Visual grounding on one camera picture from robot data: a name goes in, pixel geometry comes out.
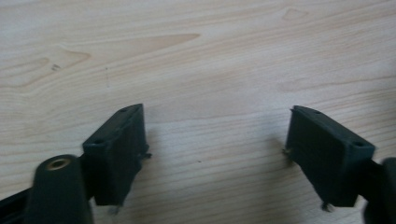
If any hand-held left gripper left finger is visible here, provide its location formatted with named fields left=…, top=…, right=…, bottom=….
left=82, top=103, right=153, bottom=217

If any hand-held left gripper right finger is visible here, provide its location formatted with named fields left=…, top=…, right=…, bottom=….
left=282, top=105, right=376, bottom=213

